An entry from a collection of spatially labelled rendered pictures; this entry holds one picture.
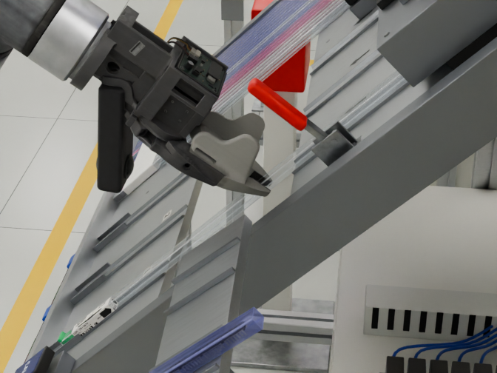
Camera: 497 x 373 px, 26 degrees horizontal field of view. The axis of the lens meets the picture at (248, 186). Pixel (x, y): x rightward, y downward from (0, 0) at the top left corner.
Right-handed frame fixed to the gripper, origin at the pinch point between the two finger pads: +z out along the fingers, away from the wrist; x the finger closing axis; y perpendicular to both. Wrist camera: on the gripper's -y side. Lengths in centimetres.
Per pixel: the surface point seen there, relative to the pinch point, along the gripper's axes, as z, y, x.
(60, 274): 7, -112, 113
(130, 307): -2.1, -18.5, -2.4
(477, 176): 41, -9, 60
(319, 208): 3.2, 7.4, -10.0
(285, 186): 28, -48, 94
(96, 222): -6.3, -32.0, 25.9
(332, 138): 0.7, 12.1, -7.0
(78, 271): -5.7, -32.1, 15.4
